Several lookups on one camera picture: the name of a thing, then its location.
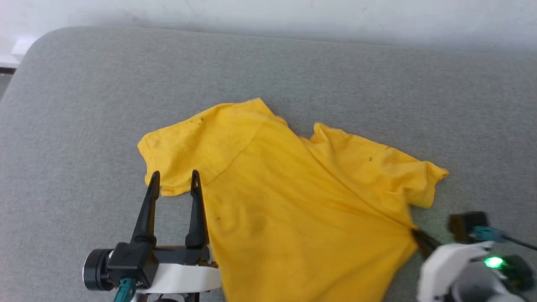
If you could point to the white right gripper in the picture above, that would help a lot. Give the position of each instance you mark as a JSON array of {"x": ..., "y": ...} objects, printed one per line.
[{"x": 440, "y": 268}]

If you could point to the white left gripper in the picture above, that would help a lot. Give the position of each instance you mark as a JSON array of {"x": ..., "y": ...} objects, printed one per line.
[{"x": 184, "y": 277}]

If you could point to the yellow t-shirt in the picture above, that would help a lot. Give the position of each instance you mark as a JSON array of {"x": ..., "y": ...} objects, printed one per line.
[{"x": 293, "y": 201}]

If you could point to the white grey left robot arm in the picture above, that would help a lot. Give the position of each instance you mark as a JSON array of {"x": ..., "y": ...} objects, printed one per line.
[{"x": 144, "y": 298}]

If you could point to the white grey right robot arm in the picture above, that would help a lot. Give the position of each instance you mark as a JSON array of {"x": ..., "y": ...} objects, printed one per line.
[{"x": 474, "y": 291}]

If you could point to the grey fabric sofa seat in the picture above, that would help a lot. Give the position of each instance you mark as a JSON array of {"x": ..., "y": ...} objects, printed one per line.
[{"x": 84, "y": 126}]

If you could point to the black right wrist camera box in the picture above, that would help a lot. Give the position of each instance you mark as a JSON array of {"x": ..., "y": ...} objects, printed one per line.
[{"x": 465, "y": 226}]

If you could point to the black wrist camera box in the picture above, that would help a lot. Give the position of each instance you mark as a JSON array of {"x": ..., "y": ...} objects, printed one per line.
[
  {"x": 465, "y": 226},
  {"x": 132, "y": 262}
]

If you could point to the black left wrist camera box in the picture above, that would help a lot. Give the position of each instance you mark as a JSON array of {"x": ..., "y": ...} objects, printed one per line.
[{"x": 132, "y": 262}]

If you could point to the white ledge by wall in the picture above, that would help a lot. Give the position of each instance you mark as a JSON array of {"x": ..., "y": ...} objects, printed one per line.
[{"x": 16, "y": 52}]

